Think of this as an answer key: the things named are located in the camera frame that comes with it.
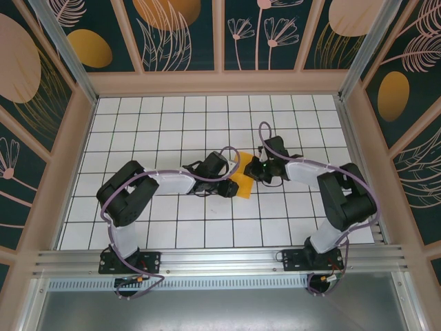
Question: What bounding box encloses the grey metal sheet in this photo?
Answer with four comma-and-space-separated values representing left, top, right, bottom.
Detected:
30, 272, 414, 331

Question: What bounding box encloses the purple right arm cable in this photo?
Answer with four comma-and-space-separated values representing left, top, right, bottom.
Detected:
258, 121, 382, 298

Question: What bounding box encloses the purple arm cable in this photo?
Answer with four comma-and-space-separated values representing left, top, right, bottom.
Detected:
100, 146, 242, 301
258, 121, 382, 298

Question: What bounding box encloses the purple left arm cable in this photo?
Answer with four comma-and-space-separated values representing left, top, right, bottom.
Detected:
100, 146, 242, 301

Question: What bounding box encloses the aluminium mounting rail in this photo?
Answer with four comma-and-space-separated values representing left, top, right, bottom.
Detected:
32, 244, 409, 277

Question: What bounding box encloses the aluminium side rail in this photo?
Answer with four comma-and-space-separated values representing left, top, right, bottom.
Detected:
336, 96, 390, 245

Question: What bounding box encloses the slotted cable duct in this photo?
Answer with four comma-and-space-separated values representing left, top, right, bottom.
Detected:
48, 277, 311, 292

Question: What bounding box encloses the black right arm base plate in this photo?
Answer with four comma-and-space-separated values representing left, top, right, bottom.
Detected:
281, 248, 344, 273

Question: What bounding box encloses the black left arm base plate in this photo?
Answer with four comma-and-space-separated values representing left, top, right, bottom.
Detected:
99, 250, 162, 275

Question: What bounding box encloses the wall panel with pink flowers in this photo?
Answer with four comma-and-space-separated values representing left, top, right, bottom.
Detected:
223, 0, 316, 72

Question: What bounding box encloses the wall panel with leaf outlines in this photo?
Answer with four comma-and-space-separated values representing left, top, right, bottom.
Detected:
123, 0, 220, 72

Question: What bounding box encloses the wall panel with feather outlines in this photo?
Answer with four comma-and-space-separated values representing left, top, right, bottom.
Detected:
361, 0, 441, 149

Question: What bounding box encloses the wall panel with fern outlines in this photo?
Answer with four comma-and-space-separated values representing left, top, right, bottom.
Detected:
389, 113, 441, 249

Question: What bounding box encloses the aluminium corner post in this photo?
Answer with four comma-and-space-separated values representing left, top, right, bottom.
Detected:
29, 0, 99, 104
339, 0, 404, 101

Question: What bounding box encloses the wall panel with cream circle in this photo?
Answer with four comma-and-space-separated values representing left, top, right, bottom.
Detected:
302, 0, 393, 70

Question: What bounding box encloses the wall panel with orange oval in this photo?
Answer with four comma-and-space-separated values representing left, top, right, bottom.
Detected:
44, 0, 144, 73

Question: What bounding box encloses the wall panel with single flower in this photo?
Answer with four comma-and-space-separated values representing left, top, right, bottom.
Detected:
0, 106, 49, 252

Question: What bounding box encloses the wall panel with gold lines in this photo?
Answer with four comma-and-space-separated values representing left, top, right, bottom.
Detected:
0, 0, 76, 154

